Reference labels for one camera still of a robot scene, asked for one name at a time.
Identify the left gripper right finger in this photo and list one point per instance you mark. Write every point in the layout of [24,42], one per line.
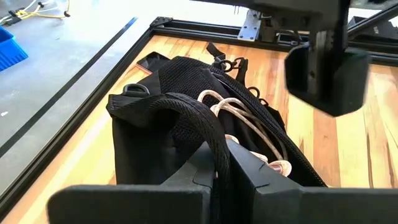
[311,207]

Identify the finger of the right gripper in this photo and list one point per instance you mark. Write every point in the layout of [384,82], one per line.
[354,81]

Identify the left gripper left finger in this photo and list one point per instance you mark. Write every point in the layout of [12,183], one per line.
[133,205]

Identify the black backpack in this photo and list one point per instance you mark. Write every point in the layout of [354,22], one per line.
[149,140]

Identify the black rectangular phone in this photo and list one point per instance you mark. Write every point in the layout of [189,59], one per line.
[154,62]

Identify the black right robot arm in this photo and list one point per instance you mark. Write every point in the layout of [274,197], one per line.
[280,31]

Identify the blue ribbed floor bin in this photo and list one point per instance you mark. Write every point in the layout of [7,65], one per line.
[9,49]

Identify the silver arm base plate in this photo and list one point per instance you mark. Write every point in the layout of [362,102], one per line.
[248,26]

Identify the black network switch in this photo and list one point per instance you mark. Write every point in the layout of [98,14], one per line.
[376,28]

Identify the black aluminium table frame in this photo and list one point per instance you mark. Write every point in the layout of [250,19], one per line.
[109,84]

